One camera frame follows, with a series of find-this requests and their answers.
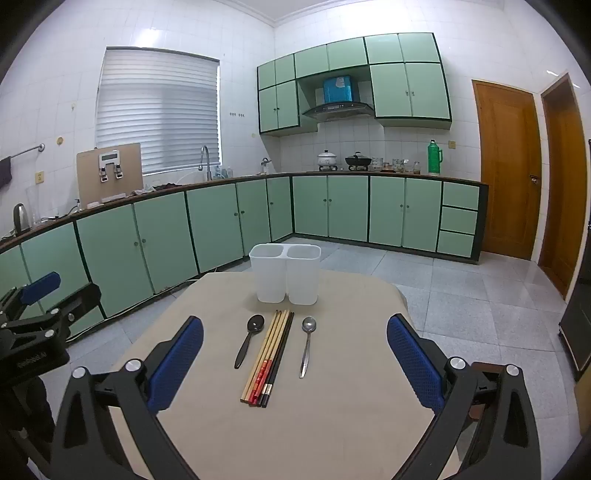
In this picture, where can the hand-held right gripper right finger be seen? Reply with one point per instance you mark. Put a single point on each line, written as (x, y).
(413, 364)

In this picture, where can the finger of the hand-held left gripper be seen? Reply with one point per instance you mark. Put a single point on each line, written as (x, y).
(41, 286)
(76, 302)

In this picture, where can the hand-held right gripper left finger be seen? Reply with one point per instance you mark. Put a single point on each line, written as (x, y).
(178, 364)

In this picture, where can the plain bamboo chopstick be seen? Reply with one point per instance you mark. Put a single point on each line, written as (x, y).
(265, 353)
(262, 353)

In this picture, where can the black plastic spoon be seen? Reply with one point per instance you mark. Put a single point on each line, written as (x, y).
(255, 324)

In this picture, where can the black chopstick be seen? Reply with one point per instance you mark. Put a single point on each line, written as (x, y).
(278, 353)
(281, 353)

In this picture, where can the metal spoon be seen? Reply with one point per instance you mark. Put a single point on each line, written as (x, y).
(309, 324)

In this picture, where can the white two-compartment utensil holder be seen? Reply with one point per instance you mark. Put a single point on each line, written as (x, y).
(270, 277)

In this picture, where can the electric kettle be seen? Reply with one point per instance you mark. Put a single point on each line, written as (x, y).
(19, 217)

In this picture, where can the green base cabinet run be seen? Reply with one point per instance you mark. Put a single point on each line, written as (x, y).
(166, 235)

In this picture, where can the dark towel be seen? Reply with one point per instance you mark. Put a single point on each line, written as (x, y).
(4, 170)

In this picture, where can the metal towel bar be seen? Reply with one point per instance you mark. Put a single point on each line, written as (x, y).
(27, 150)

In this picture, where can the white mounted device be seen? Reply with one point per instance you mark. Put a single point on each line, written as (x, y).
(111, 158)

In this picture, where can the black cabinet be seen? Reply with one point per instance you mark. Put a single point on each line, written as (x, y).
(577, 332)

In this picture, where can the metal kitchen faucet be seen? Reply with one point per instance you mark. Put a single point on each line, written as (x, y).
(208, 166)

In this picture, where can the white canister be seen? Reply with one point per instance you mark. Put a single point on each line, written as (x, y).
(377, 164)

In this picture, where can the green thermos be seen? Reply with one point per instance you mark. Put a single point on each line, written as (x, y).
(434, 159)

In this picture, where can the white window blind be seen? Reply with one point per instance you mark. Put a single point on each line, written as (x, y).
(157, 110)

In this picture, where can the black wok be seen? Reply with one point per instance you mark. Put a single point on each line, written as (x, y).
(358, 161)

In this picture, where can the white cooking pot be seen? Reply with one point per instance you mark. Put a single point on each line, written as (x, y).
(328, 160)

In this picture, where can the wooden door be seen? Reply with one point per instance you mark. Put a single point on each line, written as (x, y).
(503, 161)
(561, 184)

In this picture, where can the black range hood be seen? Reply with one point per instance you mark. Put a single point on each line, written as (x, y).
(339, 110)

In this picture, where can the blue box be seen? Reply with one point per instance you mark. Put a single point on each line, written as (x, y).
(338, 90)

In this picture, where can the green wall cabinet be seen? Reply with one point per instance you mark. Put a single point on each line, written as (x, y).
(330, 57)
(277, 101)
(408, 83)

